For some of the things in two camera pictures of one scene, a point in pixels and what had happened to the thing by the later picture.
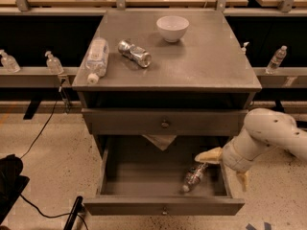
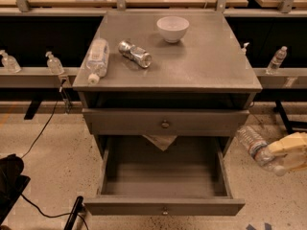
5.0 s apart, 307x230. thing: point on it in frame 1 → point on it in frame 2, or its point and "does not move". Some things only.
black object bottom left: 11,183 does not move
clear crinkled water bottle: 194,175 → 257,147
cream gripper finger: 243,178 → 294,160
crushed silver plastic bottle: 135,54 does not move
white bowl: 172,28 does not move
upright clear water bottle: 276,60 does not move
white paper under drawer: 162,141 does not move
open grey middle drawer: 137,178 does not move
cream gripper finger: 214,155 → 291,144
